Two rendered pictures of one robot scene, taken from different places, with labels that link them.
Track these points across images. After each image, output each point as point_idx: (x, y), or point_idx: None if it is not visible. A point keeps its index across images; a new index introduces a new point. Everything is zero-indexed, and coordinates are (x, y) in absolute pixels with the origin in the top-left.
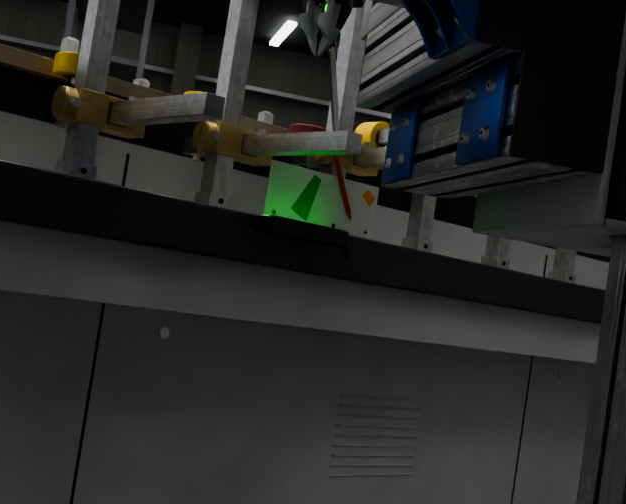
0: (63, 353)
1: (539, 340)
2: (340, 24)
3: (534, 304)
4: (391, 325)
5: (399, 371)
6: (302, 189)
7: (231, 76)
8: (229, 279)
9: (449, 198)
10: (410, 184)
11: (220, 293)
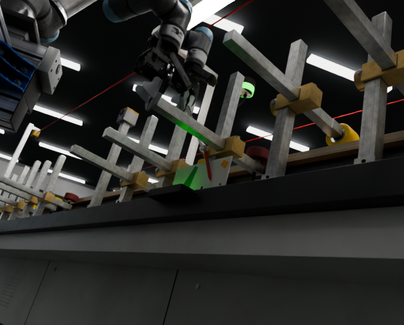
0: (160, 296)
1: None
2: (181, 94)
3: None
4: (249, 244)
5: (390, 324)
6: (188, 176)
7: (170, 145)
8: (159, 232)
9: (6, 119)
10: None
11: (154, 240)
